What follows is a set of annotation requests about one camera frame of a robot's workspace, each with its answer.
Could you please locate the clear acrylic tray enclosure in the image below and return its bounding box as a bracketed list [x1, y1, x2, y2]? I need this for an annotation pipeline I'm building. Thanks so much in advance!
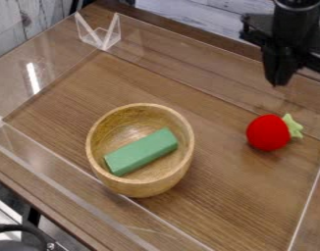
[0, 11, 320, 251]

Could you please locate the black table leg bracket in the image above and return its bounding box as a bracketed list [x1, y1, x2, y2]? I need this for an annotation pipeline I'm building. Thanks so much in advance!
[21, 205, 69, 251]

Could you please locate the red plush strawberry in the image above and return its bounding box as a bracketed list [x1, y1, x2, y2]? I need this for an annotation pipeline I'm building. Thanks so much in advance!
[245, 114, 302, 151]

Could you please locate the wooden bowl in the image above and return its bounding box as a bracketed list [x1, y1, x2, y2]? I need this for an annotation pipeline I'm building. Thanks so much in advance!
[86, 103, 195, 198]

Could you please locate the black cable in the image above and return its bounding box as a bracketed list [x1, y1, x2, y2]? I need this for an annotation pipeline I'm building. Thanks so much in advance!
[0, 223, 49, 251]

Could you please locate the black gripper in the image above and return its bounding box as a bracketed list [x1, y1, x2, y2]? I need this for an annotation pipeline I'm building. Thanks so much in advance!
[240, 0, 320, 86]

